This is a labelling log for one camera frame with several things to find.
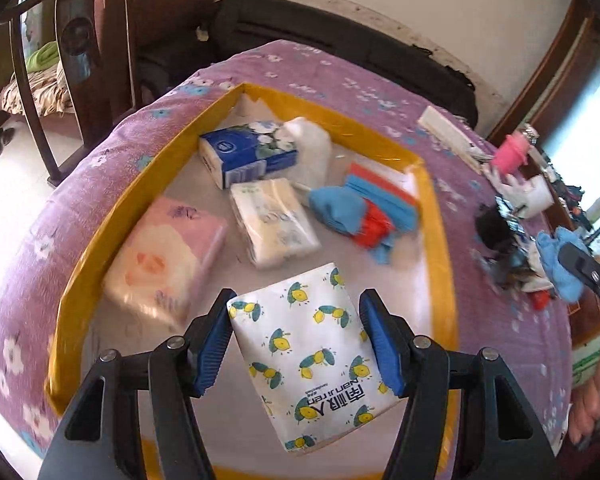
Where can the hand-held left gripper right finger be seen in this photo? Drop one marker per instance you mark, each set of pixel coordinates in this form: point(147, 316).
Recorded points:
point(380, 345)

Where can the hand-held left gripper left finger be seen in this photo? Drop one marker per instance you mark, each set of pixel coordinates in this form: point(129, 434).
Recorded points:
point(212, 355)

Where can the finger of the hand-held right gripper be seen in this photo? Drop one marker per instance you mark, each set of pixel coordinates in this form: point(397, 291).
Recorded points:
point(587, 267)

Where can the lemon print tissue pack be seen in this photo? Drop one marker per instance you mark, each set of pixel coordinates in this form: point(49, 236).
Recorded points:
point(275, 220)
point(310, 350)

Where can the pink tissue pack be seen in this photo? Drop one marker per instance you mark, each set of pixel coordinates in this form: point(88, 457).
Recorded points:
point(165, 260)

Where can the red cloth item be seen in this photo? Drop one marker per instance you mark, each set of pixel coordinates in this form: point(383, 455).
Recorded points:
point(375, 222)

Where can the blue red cloth bundle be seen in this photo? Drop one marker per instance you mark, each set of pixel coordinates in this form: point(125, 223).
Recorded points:
point(385, 190)

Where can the yellow cardboard box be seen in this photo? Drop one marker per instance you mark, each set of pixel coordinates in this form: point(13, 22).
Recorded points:
point(110, 210)

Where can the blue floral tissue pack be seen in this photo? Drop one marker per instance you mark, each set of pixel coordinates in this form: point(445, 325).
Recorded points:
point(240, 150)

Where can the white towel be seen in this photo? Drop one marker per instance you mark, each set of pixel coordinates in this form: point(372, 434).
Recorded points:
point(310, 150)

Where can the person's right hand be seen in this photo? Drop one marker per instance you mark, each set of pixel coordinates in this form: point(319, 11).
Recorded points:
point(587, 400)

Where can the white plastic container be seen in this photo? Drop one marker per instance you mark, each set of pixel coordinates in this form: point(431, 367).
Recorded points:
point(537, 197)

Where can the black cylindrical device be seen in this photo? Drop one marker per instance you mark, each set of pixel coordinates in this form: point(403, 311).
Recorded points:
point(492, 227)

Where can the pink covered bottle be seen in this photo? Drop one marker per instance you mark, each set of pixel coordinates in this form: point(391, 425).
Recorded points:
point(511, 152)

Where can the stack of papers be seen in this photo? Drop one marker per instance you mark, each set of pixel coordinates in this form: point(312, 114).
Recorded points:
point(450, 132)

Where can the patterned cushion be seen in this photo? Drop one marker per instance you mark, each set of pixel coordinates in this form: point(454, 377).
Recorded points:
point(35, 92)

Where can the black sofa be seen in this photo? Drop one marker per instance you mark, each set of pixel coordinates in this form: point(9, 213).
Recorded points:
point(290, 25)

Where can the green cloth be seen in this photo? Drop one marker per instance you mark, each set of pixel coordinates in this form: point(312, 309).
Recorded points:
point(42, 57)

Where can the dark wooden chair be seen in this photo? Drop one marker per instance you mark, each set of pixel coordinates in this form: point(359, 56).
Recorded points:
point(75, 35)

